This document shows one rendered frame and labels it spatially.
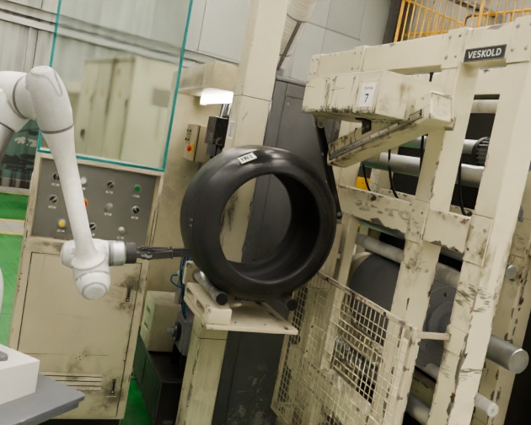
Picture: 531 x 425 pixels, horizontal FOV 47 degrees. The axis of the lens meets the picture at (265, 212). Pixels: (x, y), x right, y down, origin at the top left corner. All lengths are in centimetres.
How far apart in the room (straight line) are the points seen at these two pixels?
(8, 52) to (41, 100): 942
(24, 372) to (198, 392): 105
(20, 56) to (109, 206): 867
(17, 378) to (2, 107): 79
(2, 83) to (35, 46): 943
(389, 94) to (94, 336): 170
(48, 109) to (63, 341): 130
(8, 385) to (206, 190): 88
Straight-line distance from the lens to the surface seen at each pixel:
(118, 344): 293
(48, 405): 187
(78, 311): 286
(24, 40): 1137
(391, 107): 208
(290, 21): 304
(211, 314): 221
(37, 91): 190
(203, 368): 270
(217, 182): 213
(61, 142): 195
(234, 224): 255
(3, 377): 183
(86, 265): 199
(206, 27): 1255
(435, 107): 206
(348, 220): 270
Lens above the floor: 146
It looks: 6 degrees down
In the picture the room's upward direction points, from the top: 11 degrees clockwise
